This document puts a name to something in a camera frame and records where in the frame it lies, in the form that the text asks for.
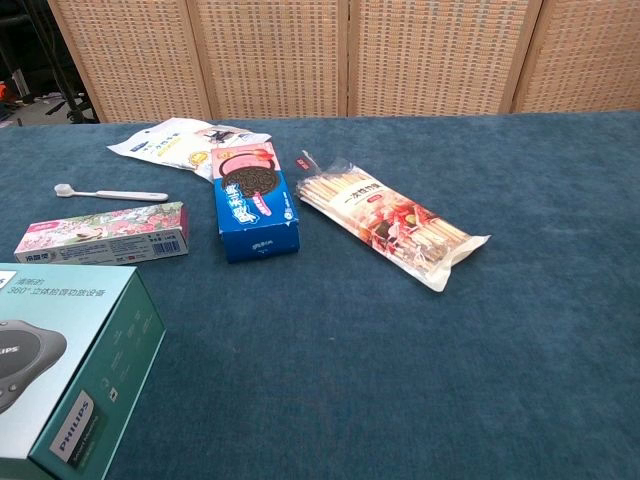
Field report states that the white toothbrush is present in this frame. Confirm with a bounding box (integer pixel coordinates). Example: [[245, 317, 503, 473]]
[[54, 182, 170, 203]]

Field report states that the pack of disposable bamboo chopsticks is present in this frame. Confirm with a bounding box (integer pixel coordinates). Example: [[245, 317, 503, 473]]
[[295, 149, 492, 294]]

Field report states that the blue Oreo cookie box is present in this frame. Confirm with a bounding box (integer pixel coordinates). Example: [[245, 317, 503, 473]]
[[210, 141, 302, 264]]

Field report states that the blue velvet tablecloth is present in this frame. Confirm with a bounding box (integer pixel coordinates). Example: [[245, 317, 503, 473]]
[[0, 110, 640, 480]]

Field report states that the white plastic pouch bag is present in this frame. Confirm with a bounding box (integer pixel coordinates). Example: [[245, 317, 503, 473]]
[[106, 117, 272, 183]]

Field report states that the woven rattan folding screen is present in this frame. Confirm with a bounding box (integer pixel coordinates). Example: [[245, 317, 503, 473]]
[[47, 0, 640, 124]]

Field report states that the floral pink toothpaste box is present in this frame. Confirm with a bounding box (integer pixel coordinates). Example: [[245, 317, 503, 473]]
[[13, 201, 190, 265]]

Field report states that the teal Philips product box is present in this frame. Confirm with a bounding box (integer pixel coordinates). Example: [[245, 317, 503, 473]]
[[0, 263, 167, 480]]

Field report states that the black stand with cables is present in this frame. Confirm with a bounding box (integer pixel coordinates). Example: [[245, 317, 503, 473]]
[[0, 0, 101, 125]]

